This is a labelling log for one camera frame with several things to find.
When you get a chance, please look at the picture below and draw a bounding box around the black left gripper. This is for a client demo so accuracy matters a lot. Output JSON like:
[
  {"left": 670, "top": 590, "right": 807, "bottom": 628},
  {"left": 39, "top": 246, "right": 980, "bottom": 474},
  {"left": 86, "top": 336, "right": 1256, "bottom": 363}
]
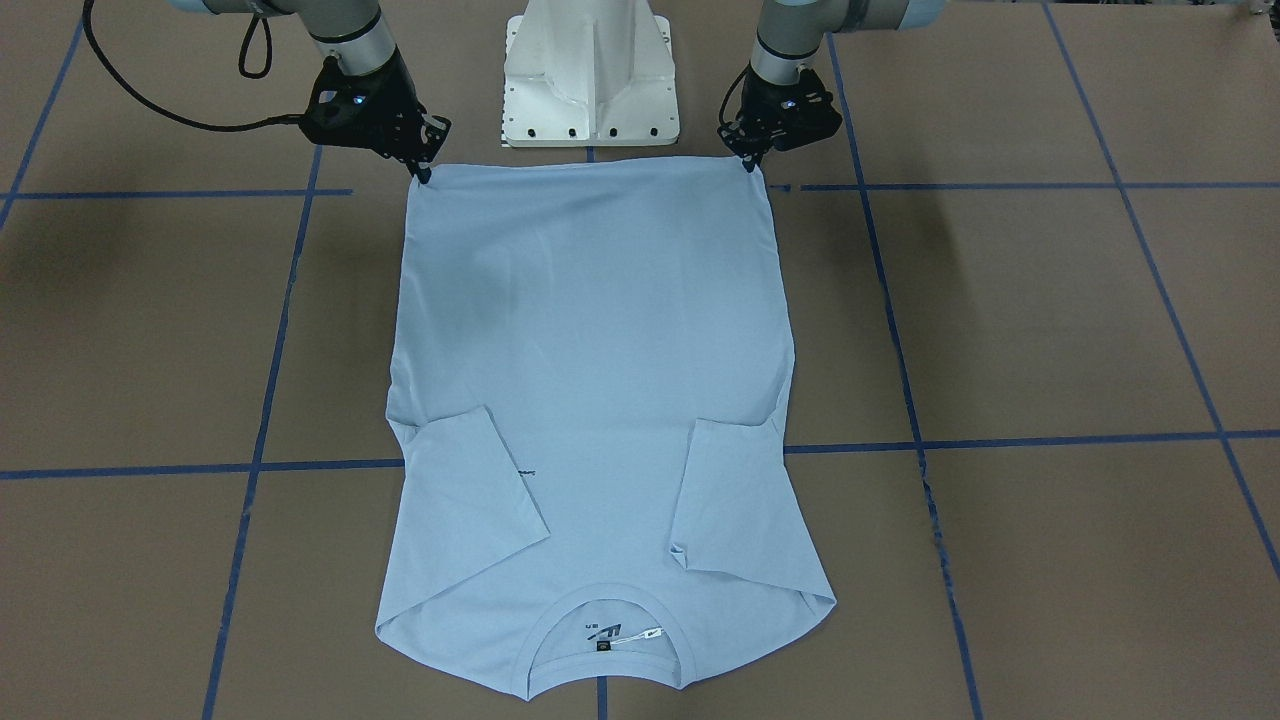
[{"left": 718, "top": 65, "right": 844, "bottom": 173}]

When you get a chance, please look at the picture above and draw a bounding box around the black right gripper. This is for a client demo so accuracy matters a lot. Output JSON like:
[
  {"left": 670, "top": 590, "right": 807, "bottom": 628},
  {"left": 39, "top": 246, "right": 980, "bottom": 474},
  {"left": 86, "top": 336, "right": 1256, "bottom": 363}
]
[{"left": 300, "top": 49, "right": 451, "bottom": 186}]

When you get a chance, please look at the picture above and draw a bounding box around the light blue t-shirt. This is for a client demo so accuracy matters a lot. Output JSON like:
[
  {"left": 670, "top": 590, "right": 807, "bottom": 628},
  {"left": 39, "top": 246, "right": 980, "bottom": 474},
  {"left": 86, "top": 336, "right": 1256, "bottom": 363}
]
[{"left": 374, "top": 156, "right": 837, "bottom": 701}]

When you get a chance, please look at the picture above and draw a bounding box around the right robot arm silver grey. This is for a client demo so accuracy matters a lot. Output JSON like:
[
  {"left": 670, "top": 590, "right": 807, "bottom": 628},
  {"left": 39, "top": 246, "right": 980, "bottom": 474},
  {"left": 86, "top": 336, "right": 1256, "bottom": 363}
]
[{"left": 173, "top": 1, "right": 451, "bottom": 184}]

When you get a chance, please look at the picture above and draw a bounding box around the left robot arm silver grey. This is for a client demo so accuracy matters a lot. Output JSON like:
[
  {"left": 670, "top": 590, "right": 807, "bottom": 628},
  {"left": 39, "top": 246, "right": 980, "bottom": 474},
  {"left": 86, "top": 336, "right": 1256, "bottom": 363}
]
[{"left": 717, "top": 1, "right": 946, "bottom": 173}]

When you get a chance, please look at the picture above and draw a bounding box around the black braided cable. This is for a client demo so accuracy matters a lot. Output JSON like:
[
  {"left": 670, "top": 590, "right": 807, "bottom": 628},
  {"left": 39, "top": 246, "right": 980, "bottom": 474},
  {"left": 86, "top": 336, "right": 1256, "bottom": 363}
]
[
  {"left": 82, "top": 0, "right": 306, "bottom": 133},
  {"left": 721, "top": 67, "right": 753, "bottom": 131}
]

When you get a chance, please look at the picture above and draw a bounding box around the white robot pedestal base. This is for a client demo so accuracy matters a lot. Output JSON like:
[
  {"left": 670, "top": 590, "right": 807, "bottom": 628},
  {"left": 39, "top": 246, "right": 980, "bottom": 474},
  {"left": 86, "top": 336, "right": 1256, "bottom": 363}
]
[{"left": 500, "top": 1, "right": 681, "bottom": 149}]

